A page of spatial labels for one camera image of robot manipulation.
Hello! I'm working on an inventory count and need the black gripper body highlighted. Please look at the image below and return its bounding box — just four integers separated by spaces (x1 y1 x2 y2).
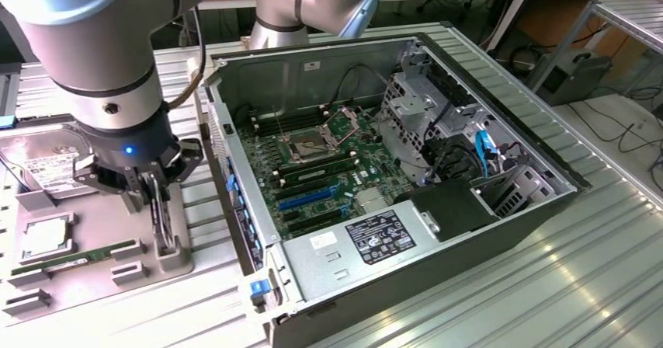
77 102 183 172

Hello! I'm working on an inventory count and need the hard disk drive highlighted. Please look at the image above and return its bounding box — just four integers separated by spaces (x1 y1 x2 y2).
0 124 98 201

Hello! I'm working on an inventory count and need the grey parts rack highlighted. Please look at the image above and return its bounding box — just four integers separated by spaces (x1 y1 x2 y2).
0 121 197 318

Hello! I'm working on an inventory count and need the CPU chip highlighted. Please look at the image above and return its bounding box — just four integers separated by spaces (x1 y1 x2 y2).
19 218 75 260

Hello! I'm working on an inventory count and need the green RAM stick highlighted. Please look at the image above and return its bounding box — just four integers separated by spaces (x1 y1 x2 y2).
10 246 114 276

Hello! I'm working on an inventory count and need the CPU socket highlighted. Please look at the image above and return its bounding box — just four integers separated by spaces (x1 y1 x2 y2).
286 127 339 164

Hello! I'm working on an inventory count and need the blue expansion slot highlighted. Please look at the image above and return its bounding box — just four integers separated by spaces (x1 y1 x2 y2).
277 190 339 211

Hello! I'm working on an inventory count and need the installed RAM stick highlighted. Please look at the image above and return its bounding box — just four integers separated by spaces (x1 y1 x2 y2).
278 160 359 183

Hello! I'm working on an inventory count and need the black expansion slot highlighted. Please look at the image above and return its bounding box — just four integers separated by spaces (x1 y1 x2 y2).
286 207 346 237

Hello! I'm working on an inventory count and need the metal socket cover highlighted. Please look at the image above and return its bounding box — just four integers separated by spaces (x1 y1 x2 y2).
321 106 365 144

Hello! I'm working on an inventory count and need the green motherboard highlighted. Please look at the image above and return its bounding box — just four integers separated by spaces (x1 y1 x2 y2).
237 103 414 241

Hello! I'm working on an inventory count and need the blue case latch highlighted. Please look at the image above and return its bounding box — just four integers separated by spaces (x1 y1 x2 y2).
249 279 274 299

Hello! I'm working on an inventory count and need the small silver chipset heatsink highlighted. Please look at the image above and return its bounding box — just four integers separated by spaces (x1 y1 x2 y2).
354 190 389 211

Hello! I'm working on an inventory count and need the silver power supply unit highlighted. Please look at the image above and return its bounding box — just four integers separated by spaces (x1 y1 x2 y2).
281 201 434 303

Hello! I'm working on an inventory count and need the metal disk bay cage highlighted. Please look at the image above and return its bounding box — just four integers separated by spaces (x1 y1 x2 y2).
377 71 491 141

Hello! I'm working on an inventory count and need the black plastic air shroud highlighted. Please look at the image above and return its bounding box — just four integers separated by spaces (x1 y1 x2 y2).
393 179 503 243

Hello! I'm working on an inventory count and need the open black PC case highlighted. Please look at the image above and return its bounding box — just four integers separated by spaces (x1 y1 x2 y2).
198 32 593 348

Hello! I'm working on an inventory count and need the black equipment box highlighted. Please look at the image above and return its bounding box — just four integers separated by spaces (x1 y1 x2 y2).
535 50 614 106

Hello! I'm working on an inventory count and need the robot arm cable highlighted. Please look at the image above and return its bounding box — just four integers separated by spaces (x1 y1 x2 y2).
165 5 210 109

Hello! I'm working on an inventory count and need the black wire loop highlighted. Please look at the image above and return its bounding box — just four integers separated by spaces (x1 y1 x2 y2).
333 63 391 105

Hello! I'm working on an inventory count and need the blue data wire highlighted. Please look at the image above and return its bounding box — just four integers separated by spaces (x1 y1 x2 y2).
473 127 499 179

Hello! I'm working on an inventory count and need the aluminium frame table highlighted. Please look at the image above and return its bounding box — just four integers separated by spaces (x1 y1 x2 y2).
526 0 663 106

